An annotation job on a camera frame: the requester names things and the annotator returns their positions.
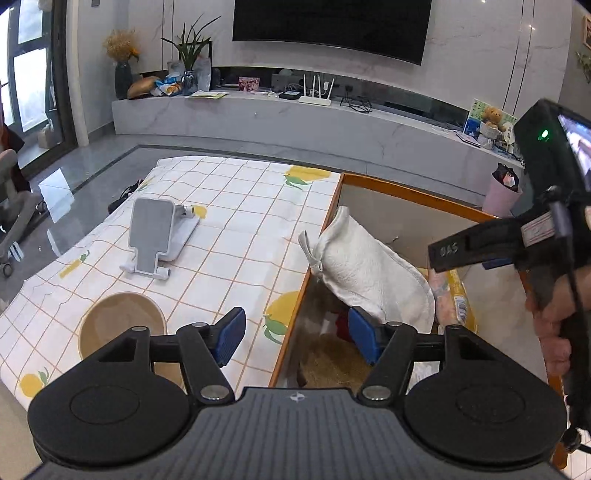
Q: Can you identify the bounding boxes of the green plant in vase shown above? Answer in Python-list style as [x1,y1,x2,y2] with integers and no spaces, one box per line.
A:
[161,15,222,95]

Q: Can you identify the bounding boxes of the pink trash bin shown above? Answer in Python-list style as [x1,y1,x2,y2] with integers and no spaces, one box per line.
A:
[482,162,525,219]

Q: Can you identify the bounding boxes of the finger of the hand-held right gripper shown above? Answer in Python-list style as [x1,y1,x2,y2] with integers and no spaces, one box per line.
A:
[427,215,527,273]

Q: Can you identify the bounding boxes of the snack packets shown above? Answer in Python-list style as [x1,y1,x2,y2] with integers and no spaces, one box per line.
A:
[154,76,183,97]

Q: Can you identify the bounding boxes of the wooden frame drawer box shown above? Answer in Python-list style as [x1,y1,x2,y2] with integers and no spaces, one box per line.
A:
[268,173,568,469]

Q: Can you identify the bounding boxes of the black slippers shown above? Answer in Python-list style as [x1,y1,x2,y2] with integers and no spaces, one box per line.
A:
[107,180,144,213]

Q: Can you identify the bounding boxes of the checkered lemon print tablecloth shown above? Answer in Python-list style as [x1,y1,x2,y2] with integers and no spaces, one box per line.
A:
[0,156,342,411]

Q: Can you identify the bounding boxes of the yellow tissue packet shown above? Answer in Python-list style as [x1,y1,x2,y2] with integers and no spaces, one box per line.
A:
[427,268,478,333]

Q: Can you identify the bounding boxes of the brown fuzzy cloth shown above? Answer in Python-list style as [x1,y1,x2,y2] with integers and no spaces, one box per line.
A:
[300,332,375,393]

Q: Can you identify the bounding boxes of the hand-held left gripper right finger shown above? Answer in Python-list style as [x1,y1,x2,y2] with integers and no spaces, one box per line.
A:
[348,306,502,402]

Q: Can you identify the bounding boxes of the white router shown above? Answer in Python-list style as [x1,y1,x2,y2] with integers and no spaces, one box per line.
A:
[298,74,335,107]

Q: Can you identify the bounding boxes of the white grey phone stand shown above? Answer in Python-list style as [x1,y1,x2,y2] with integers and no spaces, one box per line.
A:
[119,198,201,281]

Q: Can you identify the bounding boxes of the black television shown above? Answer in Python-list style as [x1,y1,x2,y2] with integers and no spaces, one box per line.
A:
[232,0,432,66]

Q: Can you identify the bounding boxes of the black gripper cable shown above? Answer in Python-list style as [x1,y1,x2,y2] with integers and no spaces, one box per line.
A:
[549,187,591,455]

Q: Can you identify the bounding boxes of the teddy bear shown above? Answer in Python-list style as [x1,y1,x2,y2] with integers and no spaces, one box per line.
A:
[482,106,504,132]

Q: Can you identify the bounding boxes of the grey office chair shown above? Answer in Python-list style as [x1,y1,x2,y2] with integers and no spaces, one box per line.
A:
[0,148,42,278]

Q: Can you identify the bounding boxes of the marble television cabinet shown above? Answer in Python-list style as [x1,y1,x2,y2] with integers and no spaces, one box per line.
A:
[112,88,522,206]

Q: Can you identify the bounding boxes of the wooden bowl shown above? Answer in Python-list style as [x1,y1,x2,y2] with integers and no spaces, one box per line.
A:
[78,292,185,388]

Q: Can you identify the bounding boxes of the brown round object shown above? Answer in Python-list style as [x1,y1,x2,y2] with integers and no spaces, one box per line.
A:
[127,76,160,100]

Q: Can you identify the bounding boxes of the white jug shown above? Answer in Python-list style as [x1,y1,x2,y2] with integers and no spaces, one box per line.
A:
[38,120,63,148]

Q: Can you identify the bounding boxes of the cream bath mitt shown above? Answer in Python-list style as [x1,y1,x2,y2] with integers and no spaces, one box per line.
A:
[298,205,437,335]

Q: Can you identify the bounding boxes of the green printed box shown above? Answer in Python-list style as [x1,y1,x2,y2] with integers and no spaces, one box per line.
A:
[464,98,517,153]

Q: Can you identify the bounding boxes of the dried flowers in dark vase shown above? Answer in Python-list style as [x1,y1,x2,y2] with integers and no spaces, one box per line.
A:
[102,28,141,100]

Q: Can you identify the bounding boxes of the person's right hand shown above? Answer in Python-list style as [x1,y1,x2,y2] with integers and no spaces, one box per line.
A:
[525,276,574,377]

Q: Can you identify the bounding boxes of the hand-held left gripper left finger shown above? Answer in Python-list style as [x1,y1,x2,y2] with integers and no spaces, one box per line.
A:
[87,305,247,402]

